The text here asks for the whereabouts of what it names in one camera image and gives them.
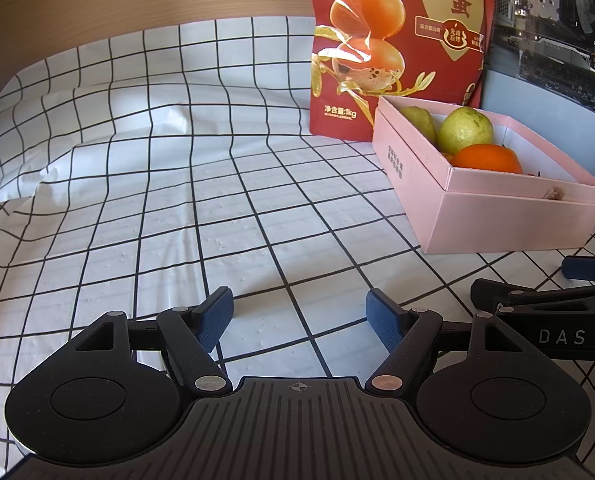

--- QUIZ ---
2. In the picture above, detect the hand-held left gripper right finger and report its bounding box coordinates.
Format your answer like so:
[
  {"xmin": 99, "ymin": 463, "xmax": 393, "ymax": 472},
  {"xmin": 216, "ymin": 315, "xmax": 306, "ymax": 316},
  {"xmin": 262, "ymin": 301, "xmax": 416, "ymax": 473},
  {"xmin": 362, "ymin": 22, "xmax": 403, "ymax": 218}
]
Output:
[{"xmin": 365, "ymin": 288, "xmax": 533, "ymax": 396}]

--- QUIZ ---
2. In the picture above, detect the large orange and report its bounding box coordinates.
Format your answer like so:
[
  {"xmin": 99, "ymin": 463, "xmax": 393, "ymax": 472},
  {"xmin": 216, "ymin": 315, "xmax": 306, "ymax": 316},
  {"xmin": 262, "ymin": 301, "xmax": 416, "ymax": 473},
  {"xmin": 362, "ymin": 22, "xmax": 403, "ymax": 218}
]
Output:
[{"xmin": 450, "ymin": 143, "xmax": 524, "ymax": 176}]

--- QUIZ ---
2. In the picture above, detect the white checked cloth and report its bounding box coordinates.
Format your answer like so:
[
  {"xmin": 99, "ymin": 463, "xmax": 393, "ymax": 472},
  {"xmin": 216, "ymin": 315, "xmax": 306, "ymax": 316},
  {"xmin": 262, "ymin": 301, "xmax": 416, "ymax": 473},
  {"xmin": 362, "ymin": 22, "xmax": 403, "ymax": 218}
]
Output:
[{"xmin": 0, "ymin": 15, "xmax": 595, "ymax": 480}]

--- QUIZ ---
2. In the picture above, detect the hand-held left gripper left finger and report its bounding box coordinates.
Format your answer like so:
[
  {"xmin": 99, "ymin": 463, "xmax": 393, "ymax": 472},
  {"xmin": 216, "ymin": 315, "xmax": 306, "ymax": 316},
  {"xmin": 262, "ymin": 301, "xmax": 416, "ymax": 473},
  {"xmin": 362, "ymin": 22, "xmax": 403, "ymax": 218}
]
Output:
[{"xmin": 74, "ymin": 286, "xmax": 235, "ymax": 396}]

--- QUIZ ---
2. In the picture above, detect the yellow-green lemon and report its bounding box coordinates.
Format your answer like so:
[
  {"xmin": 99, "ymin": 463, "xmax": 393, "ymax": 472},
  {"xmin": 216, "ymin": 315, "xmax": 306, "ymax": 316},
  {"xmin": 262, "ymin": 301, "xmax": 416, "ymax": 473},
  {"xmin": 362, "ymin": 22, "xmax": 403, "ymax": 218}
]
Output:
[{"xmin": 400, "ymin": 105, "xmax": 438, "ymax": 145}]

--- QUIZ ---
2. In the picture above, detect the black computer case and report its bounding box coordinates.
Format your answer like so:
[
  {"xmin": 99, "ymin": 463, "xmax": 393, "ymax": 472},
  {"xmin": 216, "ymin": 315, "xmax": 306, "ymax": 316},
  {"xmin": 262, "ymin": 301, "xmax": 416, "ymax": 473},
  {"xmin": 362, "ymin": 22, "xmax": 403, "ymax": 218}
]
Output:
[{"xmin": 480, "ymin": 0, "xmax": 595, "ymax": 128}]

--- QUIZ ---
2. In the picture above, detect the green lemon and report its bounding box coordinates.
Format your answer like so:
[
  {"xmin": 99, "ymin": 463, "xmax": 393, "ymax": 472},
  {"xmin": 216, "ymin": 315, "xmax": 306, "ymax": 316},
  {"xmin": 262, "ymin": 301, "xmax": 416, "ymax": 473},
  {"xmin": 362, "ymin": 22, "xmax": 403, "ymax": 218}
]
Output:
[{"xmin": 436, "ymin": 106, "xmax": 494, "ymax": 155}]

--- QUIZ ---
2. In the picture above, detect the red snack bag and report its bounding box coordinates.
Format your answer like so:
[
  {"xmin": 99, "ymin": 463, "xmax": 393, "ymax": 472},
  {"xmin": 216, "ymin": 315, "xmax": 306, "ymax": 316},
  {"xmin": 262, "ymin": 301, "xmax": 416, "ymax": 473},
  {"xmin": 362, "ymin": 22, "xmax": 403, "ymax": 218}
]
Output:
[{"xmin": 308, "ymin": 0, "xmax": 498, "ymax": 142}]

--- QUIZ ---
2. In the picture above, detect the pink cardboard box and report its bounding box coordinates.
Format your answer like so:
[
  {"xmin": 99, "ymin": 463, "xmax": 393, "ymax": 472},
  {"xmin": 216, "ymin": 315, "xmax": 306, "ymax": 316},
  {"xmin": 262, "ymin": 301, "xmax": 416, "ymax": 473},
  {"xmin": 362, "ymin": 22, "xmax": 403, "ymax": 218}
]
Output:
[{"xmin": 371, "ymin": 95, "xmax": 595, "ymax": 255}]

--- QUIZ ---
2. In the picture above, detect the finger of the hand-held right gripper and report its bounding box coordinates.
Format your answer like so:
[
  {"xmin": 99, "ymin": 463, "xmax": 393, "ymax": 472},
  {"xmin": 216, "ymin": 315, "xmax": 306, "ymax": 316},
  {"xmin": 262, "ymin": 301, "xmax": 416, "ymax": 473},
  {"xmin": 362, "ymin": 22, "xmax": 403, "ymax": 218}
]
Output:
[
  {"xmin": 561, "ymin": 255, "xmax": 595, "ymax": 283},
  {"xmin": 470, "ymin": 278, "xmax": 595, "ymax": 316}
]

